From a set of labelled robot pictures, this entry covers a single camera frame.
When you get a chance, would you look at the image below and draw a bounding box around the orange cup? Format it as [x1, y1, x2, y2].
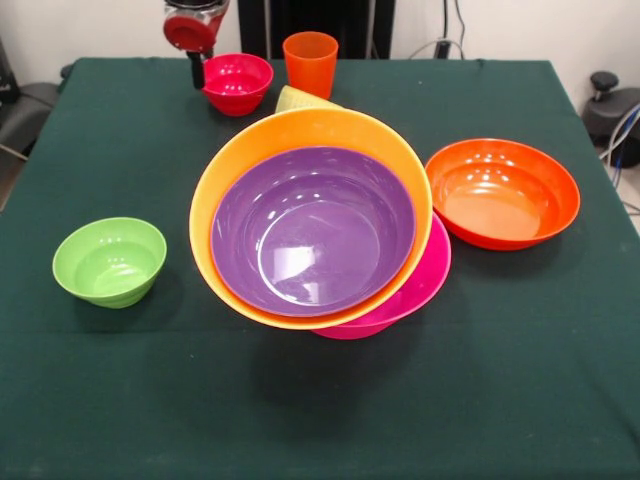
[282, 31, 340, 101]

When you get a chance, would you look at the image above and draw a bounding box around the black round equipment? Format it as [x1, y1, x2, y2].
[582, 71, 640, 147]

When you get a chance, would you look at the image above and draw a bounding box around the small green bowl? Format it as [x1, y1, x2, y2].
[51, 216, 168, 310]

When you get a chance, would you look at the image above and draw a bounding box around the pink bowl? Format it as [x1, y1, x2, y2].
[309, 212, 453, 341]

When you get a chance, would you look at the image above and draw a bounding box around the grey blue cable bundle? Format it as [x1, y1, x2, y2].
[599, 102, 640, 171]

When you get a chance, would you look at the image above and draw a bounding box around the thin grey cable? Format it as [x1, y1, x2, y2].
[402, 39, 469, 61]

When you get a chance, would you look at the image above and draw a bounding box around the dark grey chair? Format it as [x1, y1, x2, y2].
[0, 34, 74, 156]

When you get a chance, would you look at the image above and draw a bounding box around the dark green tablecloth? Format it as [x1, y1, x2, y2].
[0, 57, 640, 480]

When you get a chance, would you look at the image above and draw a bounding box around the yellow cup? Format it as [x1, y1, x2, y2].
[276, 84, 345, 114]

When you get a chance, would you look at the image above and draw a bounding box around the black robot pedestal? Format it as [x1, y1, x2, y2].
[237, 0, 397, 61]

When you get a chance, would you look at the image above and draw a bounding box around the thin black cable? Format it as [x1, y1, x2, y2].
[434, 0, 467, 59]

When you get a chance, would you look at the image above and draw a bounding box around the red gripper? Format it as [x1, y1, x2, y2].
[162, 10, 227, 92]

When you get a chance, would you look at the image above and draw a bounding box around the purple bowl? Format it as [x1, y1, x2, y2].
[209, 145, 418, 319]

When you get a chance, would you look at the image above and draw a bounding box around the orange bowl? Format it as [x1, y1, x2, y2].
[424, 138, 582, 251]

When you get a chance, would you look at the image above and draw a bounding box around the yellow bowl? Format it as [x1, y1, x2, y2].
[188, 107, 435, 331]

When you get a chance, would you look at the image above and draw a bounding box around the red bowl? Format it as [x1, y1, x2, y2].
[201, 53, 275, 117]

